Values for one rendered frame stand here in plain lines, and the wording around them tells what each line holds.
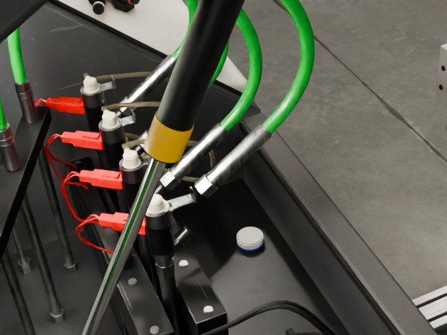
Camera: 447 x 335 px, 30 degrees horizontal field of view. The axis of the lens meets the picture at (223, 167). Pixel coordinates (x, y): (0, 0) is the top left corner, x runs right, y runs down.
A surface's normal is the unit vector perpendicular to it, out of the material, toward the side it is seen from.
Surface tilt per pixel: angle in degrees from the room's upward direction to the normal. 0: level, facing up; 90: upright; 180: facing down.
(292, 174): 0
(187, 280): 0
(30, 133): 0
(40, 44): 90
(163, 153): 81
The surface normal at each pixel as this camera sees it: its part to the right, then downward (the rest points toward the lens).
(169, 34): -0.07, -0.76
